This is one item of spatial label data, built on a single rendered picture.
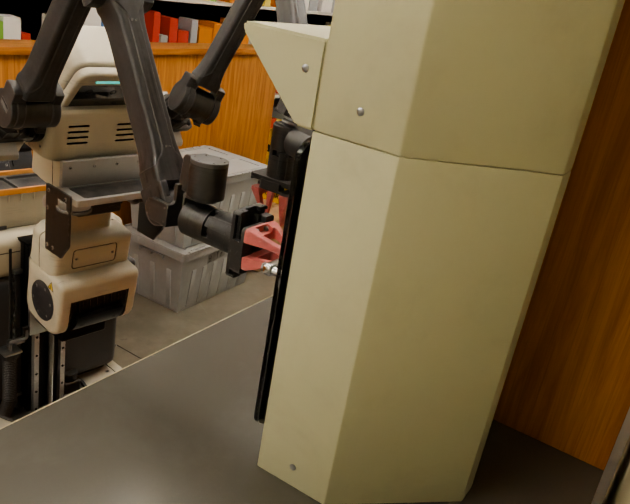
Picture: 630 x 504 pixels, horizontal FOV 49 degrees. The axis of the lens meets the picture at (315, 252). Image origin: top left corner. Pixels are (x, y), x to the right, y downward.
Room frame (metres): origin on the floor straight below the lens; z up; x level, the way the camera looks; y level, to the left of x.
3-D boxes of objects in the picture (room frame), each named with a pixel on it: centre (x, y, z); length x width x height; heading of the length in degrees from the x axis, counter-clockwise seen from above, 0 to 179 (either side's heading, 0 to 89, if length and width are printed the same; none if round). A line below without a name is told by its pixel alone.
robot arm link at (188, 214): (0.97, 0.18, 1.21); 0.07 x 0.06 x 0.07; 60
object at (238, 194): (3.16, 0.61, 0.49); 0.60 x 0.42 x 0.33; 151
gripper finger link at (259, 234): (0.91, 0.06, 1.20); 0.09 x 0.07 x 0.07; 60
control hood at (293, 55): (0.93, 0.00, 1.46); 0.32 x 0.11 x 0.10; 151
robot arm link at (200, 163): (1.00, 0.20, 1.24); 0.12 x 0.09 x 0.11; 51
